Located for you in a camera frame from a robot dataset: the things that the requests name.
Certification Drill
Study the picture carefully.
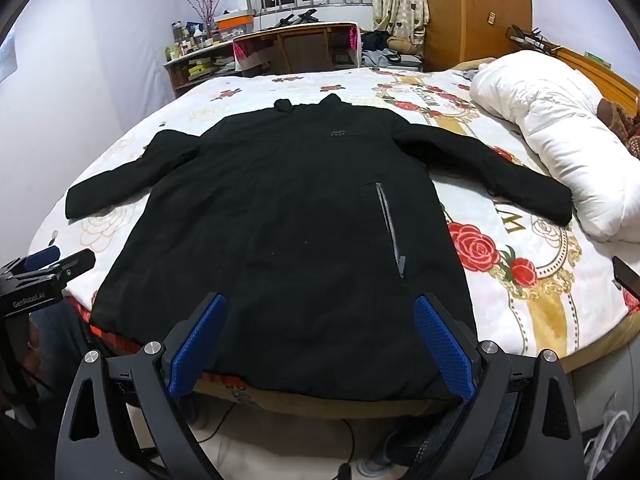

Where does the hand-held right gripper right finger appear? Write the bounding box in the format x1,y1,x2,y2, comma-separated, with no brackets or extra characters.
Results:
410,294,586,480

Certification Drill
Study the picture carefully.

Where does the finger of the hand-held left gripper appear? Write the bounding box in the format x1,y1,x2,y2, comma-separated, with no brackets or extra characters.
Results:
23,246,62,272
35,248,96,286

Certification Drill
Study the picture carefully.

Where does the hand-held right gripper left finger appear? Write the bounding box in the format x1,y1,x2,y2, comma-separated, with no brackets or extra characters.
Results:
55,292,229,480

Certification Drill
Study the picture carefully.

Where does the black jacket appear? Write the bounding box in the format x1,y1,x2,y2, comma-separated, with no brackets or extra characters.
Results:
65,92,574,403

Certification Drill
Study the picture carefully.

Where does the pile of clothes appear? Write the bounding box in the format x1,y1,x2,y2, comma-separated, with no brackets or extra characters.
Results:
360,30,423,68

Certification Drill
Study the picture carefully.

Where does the rose print bed blanket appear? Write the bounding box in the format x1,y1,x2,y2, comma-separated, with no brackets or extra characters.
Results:
27,66,640,376

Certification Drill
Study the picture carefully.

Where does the brown bed base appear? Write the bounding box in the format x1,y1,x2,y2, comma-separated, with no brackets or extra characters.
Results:
194,379,453,419

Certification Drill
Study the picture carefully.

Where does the grey blue shoe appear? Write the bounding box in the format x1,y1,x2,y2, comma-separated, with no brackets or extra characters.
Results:
357,437,418,478

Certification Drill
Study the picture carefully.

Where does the black phone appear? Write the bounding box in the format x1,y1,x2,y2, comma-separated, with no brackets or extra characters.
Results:
612,256,640,302

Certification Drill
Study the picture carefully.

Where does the low wooden shelf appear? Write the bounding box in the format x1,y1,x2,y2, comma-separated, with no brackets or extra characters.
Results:
164,40,237,99

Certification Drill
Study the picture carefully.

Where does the white duvet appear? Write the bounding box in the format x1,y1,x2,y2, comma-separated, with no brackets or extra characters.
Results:
470,50,640,243

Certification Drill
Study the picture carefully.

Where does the cluster of bottles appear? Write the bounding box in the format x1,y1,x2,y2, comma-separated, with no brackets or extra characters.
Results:
166,20,221,59

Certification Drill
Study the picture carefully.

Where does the pink cloth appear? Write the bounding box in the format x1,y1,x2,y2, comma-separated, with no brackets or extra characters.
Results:
233,39,262,72

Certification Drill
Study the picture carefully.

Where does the tan cloth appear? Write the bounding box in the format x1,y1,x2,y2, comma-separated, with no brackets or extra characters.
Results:
451,57,497,82

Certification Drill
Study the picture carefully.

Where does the vase with pink branches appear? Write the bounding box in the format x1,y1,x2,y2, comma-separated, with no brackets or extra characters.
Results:
182,0,241,41

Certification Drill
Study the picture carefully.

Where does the orange storage box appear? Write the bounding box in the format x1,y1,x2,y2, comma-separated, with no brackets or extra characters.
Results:
215,10,255,36

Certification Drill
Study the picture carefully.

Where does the wooden desk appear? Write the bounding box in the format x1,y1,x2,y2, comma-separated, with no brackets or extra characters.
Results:
232,21,363,77

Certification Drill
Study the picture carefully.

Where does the wooden headboard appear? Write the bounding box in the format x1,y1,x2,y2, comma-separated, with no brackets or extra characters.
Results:
550,45,640,107

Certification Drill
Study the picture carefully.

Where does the wooden wardrobe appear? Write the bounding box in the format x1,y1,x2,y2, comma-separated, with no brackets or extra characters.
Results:
422,0,533,73

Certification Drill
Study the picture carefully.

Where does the black cable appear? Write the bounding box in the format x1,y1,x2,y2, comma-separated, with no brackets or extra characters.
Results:
195,402,357,478

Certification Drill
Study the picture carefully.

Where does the white cable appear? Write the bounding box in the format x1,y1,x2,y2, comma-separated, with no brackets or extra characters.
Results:
582,395,640,466

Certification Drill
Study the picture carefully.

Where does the wire rack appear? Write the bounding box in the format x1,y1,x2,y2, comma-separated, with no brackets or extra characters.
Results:
506,25,557,54

